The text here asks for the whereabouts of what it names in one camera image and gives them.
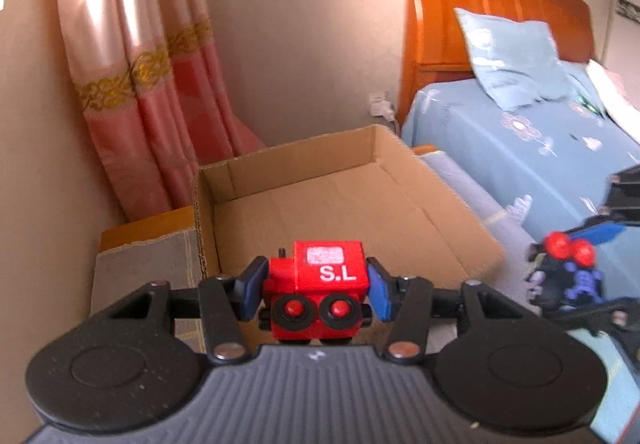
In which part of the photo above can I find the light blue pillow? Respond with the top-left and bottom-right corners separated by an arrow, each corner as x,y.
454,8 -> 576,111

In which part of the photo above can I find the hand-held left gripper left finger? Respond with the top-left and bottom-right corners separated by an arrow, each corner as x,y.
107,256 -> 269,367

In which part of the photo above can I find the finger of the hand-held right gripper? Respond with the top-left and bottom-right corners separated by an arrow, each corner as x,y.
542,296 -> 640,365
567,164 -> 640,247

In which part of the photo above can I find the cardboard box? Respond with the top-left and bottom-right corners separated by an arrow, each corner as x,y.
192,124 -> 507,291

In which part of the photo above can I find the black toy with red eyes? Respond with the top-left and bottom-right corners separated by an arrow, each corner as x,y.
525,231 -> 609,313

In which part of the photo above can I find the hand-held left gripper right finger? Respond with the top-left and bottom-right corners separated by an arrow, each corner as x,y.
366,257 -> 547,367

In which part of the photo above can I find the white wall socket with plug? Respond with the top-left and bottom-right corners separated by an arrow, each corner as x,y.
367,91 -> 401,135

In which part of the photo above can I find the orange wooden bench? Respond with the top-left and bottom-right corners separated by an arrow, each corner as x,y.
100,206 -> 197,252

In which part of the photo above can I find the blue flowered bedsheet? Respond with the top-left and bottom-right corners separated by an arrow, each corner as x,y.
402,60 -> 640,444

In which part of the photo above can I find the white quilt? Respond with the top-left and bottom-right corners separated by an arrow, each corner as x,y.
585,58 -> 640,145

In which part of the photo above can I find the pink curtain with gold band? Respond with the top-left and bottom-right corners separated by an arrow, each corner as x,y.
52,0 -> 268,223

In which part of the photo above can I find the red block robot toy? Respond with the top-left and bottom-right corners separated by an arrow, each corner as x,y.
259,240 -> 374,344

